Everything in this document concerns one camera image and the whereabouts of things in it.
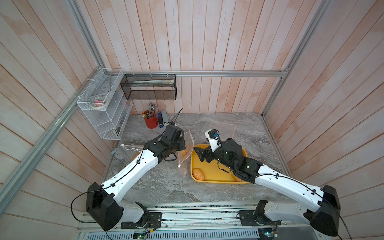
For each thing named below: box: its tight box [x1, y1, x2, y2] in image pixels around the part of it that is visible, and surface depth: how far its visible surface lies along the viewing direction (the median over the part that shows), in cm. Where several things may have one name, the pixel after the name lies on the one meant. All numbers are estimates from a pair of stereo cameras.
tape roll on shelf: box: [90, 97, 105, 110], surface depth 74 cm
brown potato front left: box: [192, 169, 205, 181], surface depth 85 cm
